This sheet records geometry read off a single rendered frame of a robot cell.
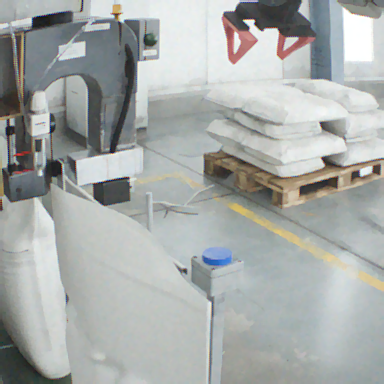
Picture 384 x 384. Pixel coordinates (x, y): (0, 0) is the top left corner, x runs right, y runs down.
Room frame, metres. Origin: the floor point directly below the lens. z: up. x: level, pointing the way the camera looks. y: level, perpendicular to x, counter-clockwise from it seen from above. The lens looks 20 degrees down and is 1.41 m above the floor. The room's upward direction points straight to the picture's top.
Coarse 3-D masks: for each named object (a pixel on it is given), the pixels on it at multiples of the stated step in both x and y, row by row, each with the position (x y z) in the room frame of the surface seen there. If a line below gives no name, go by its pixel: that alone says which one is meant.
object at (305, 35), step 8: (280, 32) 0.87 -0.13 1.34; (288, 32) 0.86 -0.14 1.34; (296, 32) 0.87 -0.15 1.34; (304, 32) 0.88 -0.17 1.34; (312, 32) 0.90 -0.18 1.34; (280, 40) 0.95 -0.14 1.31; (304, 40) 0.90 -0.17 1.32; (312, 40) 0.91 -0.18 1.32; (280, 48) 0.95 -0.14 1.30; (288, 48) 0.93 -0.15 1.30; (296, 48) 0.92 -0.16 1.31; (280, 56) 0.95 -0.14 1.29
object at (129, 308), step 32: (64, 192) 0.99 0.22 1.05; (64, 224) 0.92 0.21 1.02; (96, 224) 0.93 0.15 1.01; (128, 224) 0.88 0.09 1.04; (64, 256) 0.97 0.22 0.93; (96, 256) 0.76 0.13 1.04; (128, 256) 0.88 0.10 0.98; (160, 256) 0.79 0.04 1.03; (64, 288) 1.00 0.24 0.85; (96, 288) 0.77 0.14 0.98; (128, 288) 0.72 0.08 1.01; (160, 288) 0.69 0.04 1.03; (192, 288) 0.66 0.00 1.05; (96, 320) 0.78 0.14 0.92; (128, 320) 0.73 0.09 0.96; (160, 320) 0.69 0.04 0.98; (192, 320) 0.65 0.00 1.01; (96, 352) 0.79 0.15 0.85; (128, 352) 0.73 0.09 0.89; (160, 352) 0.69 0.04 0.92; (192, 352) 0.65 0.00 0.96
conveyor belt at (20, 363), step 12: (0, 324) 1.53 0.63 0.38; (0, 336) 1.46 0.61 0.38; (0, 348) 1.39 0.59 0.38; (12, 348) 1.40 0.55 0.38; (0, 360) 1.32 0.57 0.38; (12, 360) 1.33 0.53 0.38; (24, 360) 1.34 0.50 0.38; (0, 372) 1.26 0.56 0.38; (12, 372) 1.27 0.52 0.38; (24, 372) 1.28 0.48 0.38; (36, 372) 1.29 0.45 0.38
